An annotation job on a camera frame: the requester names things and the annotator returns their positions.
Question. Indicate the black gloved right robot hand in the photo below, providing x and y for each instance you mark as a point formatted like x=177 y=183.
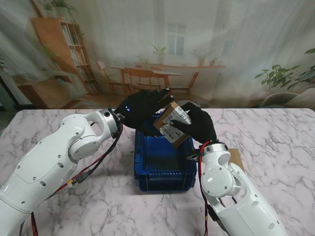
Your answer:
x=201 y=125

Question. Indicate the thick cardboard package with label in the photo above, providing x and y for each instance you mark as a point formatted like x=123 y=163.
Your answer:
x=237 y=158

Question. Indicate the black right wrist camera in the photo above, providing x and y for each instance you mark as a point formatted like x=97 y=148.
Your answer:
x=194 y=156

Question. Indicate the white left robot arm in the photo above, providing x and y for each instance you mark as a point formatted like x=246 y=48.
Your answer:
x=49 y=167

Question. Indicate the printed room scene backdrop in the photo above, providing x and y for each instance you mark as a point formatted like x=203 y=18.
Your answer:
x=221 y=37

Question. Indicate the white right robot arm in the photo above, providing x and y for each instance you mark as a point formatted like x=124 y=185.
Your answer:
x=221 y=182

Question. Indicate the blue plastic turnover box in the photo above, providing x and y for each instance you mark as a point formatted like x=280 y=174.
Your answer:
x=165 y=167

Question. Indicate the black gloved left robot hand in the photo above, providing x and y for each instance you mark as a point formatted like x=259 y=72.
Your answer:
x=137 y=108

